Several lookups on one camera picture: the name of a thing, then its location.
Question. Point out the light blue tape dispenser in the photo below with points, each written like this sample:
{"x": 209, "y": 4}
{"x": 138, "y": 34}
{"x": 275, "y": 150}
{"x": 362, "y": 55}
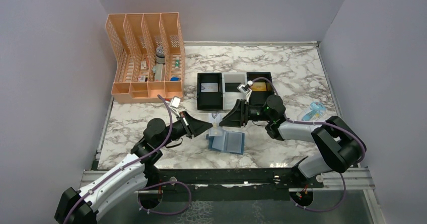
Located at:
{"x": 313, "y": 112}

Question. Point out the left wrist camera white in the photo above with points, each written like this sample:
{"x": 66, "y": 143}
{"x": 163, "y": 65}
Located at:
{"x": 174, "y": 102}

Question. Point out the black card in middle tray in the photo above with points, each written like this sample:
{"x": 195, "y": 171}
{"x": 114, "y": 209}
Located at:
{"x": 231, "y": 87}

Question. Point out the round tin in organizer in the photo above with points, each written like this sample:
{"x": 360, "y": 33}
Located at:
{"x": 160, "y": 55}

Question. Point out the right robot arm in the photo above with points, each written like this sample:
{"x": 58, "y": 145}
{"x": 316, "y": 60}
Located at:
{"x": 339, "y": 147}

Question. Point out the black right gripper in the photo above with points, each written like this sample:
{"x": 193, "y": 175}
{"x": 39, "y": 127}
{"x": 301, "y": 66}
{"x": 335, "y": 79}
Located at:
{"x": 238, "y": 117}

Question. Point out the green white small bottle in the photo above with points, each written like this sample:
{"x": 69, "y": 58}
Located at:
{"x": 177, "y": 63}

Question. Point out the blue card holder wallet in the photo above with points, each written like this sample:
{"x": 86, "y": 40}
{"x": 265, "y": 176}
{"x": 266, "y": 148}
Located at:
{"x": 230, "y": 142}

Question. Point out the black left card tray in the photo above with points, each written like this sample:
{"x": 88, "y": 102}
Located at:
{"x": 209, "y": 95}

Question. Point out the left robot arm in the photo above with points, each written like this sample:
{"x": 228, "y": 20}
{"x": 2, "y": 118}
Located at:
{"x": 135, "y": 172}

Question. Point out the silver card in left tray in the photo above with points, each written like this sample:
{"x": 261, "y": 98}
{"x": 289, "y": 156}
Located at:
{"x": 209, "y": 87}

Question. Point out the silver crest card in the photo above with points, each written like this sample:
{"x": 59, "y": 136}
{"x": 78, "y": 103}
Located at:
{"x": 215, "y": 119}

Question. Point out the orange plastic desk organizer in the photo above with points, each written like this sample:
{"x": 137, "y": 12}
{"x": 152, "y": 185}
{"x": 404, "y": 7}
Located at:
{"x": 134, "y": 39}

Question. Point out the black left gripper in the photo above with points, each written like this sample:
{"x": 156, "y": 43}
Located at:
{"x": 193, "y": 127}

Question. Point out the white red labelled box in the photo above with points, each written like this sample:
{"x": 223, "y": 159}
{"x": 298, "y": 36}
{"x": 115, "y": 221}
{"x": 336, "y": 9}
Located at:
{"x": 142, "y": 78}

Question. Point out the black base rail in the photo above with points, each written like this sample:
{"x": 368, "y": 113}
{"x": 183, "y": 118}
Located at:
{"x": 278, "y": 177}

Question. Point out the gold card in right tray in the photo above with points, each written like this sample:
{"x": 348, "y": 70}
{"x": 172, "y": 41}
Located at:
{"x": 259, "y": 87}

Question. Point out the white middle card tray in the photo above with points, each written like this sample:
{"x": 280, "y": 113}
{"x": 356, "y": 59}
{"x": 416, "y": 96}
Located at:
{"x": 230, "y": 98}

